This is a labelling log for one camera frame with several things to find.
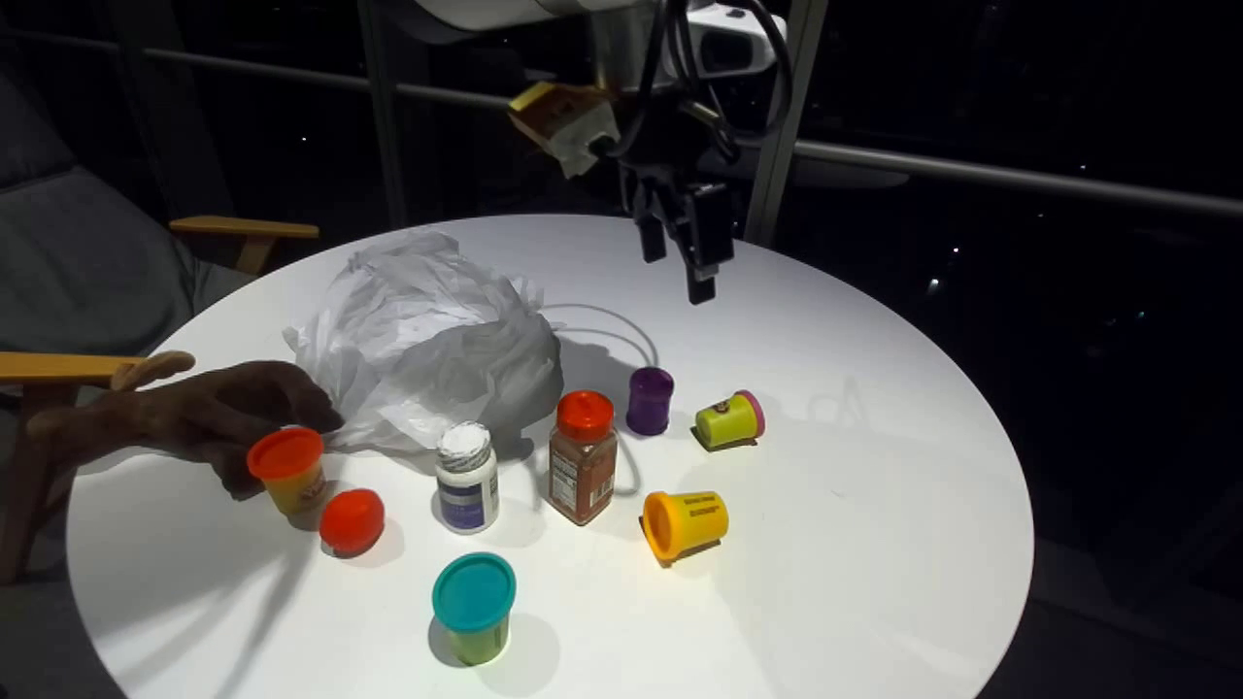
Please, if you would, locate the grey horizontal rail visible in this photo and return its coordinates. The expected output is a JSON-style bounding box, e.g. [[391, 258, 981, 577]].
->
[[0, 27, 1243, 219]]

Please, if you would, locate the teal lid play-doh can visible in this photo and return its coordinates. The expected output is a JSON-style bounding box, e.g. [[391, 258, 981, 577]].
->
[[430, 551, 518, 662]]

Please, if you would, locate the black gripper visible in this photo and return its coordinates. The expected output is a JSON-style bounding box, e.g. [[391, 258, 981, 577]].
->
[[616, 91, 740, 301]]

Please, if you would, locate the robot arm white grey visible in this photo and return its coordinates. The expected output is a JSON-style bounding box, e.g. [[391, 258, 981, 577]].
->
[[411, 0, 791, 301]]

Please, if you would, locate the small red toy cup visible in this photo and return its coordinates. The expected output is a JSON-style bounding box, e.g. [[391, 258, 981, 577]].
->
[[317, 489, 386, 555]]

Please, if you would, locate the grey window frame post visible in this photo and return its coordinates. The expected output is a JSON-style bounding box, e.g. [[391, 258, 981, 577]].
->
[[744, 0, 826, 245]]

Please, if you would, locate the white lid pill bottle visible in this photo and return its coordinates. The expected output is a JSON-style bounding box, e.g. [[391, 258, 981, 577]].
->
[[433, 421, 496, 531]]

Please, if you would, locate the spice jar orange lid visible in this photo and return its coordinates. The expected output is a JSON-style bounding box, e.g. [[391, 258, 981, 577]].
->
[[545, 388, 616, 529]]

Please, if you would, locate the wooden chair armrest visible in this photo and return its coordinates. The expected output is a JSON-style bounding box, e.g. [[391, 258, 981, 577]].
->
[[0, 348, 193, 388]]

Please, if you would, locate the yellow cup orange lid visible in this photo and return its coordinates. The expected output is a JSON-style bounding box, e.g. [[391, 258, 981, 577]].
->
[[641, 489, 731, 564]]

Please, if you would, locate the white plastic bag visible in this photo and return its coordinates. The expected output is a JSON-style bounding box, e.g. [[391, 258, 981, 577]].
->
[[282, 231, 564, 458]]

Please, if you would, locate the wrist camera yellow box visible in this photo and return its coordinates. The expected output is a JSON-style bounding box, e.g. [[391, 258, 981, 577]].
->
[[503, 82, 621, 178]]

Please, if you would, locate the purple toy cup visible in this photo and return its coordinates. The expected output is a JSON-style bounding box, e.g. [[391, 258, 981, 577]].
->
[[625, 364, 677, 436]]

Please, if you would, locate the yellow-green play-doh can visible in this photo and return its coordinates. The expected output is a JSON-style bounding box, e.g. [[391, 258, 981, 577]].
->
[[691, 388, 765, 449]]

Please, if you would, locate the brown plush toy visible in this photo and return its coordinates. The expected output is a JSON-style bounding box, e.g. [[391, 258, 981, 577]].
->
[[14, 361, 340, 502]]

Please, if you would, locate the orange lid play-doh can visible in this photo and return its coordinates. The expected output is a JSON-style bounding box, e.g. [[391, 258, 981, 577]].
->
[[246, 421, 325, 529]]

